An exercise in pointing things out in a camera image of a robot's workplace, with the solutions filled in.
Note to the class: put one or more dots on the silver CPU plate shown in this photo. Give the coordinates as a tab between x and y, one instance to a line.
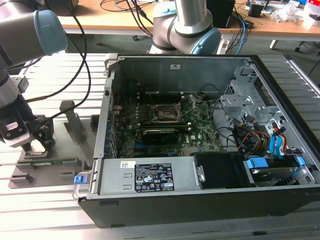
37	147

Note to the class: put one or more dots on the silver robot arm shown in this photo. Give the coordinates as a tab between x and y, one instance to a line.
25	32

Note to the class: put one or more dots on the CPU socket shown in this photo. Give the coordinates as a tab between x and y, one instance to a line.
166	114

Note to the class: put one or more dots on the green RAM stick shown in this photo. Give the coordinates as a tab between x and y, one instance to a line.
50	163

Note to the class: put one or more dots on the grey parts rack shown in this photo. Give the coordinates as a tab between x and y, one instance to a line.
75	155

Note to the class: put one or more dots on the small grey wrist box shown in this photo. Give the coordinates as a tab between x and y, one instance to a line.
20	84

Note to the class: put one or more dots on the blue case latch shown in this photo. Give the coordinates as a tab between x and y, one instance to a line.
80	180

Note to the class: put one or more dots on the grey power supply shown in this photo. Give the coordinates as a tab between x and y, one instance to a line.
112	175

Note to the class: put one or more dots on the black RAM slot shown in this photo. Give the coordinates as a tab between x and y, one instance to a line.
187	129
155	97
155	93
186	126
150	124
150	121

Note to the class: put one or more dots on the black graphics card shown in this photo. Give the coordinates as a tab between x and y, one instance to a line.
160	137

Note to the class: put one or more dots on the wooden desk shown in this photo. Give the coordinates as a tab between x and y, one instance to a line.
112	23

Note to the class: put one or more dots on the white label sticker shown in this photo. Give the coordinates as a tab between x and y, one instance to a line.
175	66

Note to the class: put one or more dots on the grey chipset heatsink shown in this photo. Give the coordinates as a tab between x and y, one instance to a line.
190	149

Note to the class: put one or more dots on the black open PC case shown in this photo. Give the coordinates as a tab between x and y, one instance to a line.
175	207

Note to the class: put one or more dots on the green motherboard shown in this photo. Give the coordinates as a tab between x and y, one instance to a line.
200	125

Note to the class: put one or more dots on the round coin battery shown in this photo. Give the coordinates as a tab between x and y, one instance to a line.
198	99

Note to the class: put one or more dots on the black fan shroud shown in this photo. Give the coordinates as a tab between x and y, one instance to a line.
220	170

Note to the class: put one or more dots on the metal drive cage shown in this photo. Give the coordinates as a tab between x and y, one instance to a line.
237	105

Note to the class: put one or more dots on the black box on desk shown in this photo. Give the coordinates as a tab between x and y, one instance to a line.
221	13

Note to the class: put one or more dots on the blue disk carrier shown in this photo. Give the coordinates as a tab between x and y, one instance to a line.
256	163

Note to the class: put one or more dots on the small black device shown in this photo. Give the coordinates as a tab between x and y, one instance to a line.
248	24

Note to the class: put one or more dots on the silver hard disk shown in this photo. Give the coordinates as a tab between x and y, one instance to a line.
270	175

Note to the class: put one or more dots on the black cup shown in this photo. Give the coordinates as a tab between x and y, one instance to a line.
255	11

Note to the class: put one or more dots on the clear plastic bags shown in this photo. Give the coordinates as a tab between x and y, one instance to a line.
287	12

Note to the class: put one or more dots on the white and red box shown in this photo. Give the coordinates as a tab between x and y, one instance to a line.
311	15

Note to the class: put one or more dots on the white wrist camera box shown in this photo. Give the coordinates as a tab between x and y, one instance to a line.
15	138

